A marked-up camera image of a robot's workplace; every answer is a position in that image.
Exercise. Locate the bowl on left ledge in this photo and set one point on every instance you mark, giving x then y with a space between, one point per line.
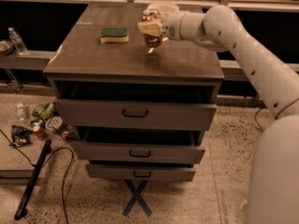
5 48

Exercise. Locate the bottom grey drawer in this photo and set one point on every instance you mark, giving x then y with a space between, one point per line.
140 172

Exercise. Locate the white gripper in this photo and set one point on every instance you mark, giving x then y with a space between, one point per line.
171 26

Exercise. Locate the clear water bottle on ledge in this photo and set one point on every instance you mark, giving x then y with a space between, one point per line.
17 41

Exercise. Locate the orange soda can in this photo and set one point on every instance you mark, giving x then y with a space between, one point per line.
152 14

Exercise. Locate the small bottle on floor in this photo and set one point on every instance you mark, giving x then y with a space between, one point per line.
21 111

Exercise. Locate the grey drawer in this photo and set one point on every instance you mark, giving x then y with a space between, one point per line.
140 172
139 115
138 153

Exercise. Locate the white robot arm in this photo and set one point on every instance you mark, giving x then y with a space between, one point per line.
274 182

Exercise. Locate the green yellow sponge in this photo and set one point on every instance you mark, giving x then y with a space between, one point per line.
114 35

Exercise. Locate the middle grey drawer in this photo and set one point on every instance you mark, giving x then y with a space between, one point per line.
138 153

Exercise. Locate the top grey drawer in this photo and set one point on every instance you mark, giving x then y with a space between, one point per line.
139 115

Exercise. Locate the dark blue snack bag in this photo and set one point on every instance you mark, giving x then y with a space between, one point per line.
20 135

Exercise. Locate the red can on floor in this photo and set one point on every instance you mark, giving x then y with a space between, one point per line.
39 132

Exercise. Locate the green snack bag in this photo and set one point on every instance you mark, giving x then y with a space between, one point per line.
44 112

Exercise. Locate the grey drawer cabinet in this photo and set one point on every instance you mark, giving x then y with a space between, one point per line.
178 72

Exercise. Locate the black bar left floor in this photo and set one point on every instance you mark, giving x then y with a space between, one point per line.
21 210

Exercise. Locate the white bowl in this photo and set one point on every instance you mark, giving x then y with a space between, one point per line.
164 8

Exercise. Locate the white patterned cup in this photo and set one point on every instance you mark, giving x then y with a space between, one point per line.
54 124

